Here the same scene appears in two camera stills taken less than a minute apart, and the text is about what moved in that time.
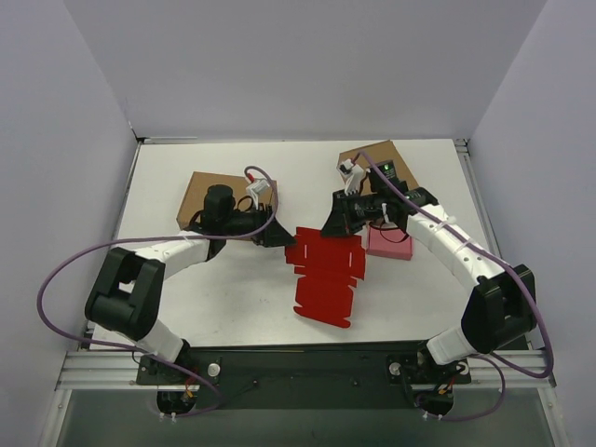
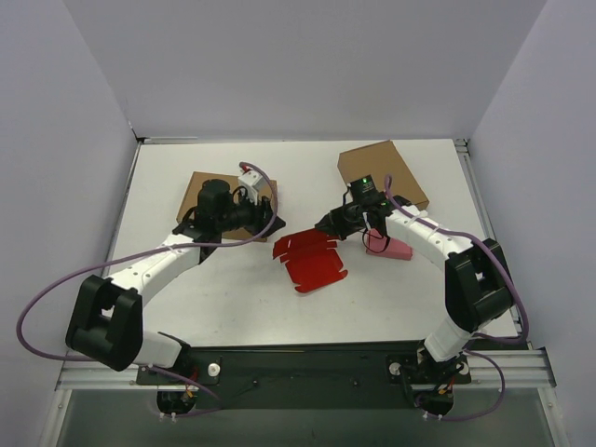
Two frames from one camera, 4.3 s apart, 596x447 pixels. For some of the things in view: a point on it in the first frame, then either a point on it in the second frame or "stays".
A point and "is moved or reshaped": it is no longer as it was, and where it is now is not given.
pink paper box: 389,240 stays
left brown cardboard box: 199,182 stays
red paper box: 330,264 is moved or reshaped
